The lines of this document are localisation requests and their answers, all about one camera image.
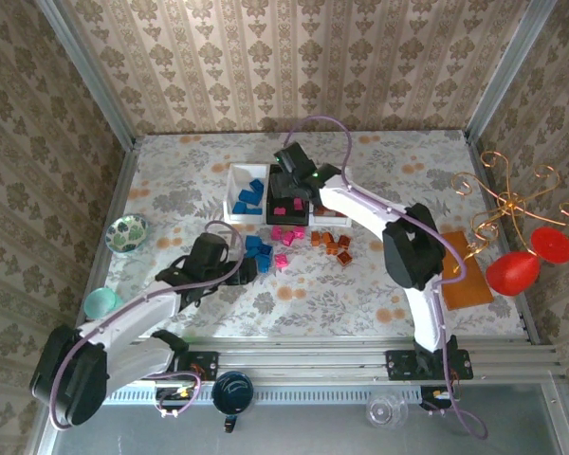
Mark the orange flat board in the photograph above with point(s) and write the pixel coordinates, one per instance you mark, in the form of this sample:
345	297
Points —
469	284

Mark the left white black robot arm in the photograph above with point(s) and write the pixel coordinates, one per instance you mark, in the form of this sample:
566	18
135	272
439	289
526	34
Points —
133	313

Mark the aluminium front rail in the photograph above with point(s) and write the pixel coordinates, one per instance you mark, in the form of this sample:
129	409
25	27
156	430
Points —
303	360

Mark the aluminium corner post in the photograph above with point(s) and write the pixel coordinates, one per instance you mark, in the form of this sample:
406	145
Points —
508	71
87	71

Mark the blue lego brick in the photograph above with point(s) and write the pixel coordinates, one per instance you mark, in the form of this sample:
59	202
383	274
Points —
265	249
255	187
247	195
254	210
240	207
252	242
262	264

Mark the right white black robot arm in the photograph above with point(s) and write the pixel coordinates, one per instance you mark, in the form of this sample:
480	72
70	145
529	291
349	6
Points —
360	208

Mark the clear glass cup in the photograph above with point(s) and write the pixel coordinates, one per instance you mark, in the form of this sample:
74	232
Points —
384	411

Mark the leaf patterned bowl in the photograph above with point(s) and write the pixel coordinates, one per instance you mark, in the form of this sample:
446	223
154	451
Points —
125	234

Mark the black plastic bin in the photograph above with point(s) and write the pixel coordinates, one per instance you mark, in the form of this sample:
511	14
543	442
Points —
287	219

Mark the grey metal shelf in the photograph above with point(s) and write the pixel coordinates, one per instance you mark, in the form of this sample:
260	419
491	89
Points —
303	431

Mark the aluminium side rail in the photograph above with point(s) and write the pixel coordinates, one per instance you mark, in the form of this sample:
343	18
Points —
474	142
99	270

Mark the dark blue mug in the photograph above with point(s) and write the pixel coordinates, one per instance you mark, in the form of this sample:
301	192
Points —
232	391

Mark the red plastic goblet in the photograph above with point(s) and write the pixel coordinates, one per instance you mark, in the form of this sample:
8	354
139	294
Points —
552	245

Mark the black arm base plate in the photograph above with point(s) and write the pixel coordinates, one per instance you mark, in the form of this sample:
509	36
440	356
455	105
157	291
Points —
206	365
400	365

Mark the white plastic bin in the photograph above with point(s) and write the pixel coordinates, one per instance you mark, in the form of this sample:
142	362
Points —
329	221
234	182

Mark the orange lego brick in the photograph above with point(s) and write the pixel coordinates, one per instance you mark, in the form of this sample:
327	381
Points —
344	241
324	212
344	259
327	237
333	249
315	239

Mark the teal plastic cup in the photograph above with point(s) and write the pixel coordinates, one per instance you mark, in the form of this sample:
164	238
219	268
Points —
102	303

